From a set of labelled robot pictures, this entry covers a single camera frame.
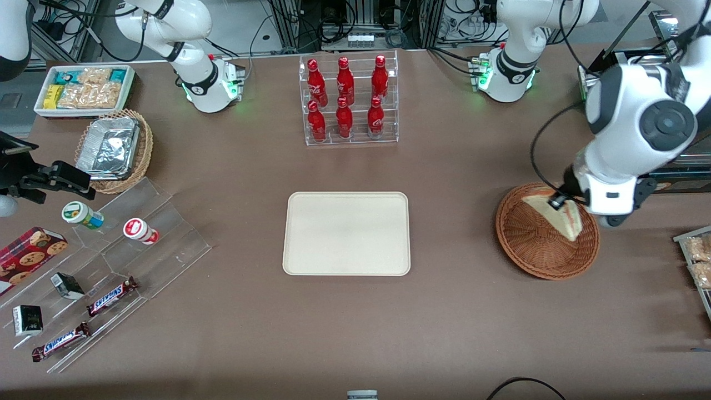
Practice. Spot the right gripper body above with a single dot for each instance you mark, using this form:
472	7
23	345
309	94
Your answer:
29	180

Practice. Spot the triangular sandwich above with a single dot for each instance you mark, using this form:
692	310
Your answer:
564	219

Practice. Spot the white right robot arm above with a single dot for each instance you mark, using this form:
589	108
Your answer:
194	72

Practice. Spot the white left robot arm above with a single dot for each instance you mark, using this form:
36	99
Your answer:
639	111

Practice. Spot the round brown wicker basket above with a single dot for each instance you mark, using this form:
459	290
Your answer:
527	250

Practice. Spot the light wicker basket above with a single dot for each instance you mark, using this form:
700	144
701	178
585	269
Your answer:
145	150

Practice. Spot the grey snack tray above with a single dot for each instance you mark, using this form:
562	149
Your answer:
680	238

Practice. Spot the beige rectangular tray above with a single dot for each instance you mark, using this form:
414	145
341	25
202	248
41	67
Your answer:
346	233

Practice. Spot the green lid yogurt cup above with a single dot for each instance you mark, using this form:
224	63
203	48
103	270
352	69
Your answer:
82	215

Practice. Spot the aluminium foil container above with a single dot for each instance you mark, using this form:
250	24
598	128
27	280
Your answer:
108	147

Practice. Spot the red lid yogurt cup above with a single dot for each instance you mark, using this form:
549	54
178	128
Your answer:
140	230

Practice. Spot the large clear cracker bag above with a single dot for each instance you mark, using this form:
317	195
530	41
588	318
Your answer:
89	96

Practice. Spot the yellow snack packet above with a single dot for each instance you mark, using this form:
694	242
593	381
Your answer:
53	96

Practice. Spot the red plaid cookie box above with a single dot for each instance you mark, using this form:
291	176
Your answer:
28	258

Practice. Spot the clear acrylic stepped shelf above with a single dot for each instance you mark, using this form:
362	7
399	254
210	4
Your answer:
166	244

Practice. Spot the teal snack packet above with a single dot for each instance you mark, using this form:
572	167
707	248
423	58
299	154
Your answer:
65	76
118	75

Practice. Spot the small clear cracker bag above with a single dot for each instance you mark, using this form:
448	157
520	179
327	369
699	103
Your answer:
94	75

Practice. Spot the white snack bin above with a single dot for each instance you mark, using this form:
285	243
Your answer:
129	83

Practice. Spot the snickers bar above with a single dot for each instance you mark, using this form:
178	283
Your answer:
60	341
111	296

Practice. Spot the black machine with metal trays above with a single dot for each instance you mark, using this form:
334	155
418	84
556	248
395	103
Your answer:
630	55

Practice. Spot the small black white carton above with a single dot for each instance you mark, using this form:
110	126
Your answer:
28	320

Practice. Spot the red cola bottle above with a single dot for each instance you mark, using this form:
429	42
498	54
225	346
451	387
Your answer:
345	82
344	119
380	79
316	123
376	118
316	83

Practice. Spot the clear acrylic bottle rack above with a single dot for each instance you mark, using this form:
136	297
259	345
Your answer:
358	133

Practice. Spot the white power strip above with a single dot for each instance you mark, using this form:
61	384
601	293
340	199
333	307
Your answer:
360	39

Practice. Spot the small grey device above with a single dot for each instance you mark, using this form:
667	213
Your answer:
362	395

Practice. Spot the aluminium frame rack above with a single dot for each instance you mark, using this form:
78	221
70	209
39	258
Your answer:
361	14

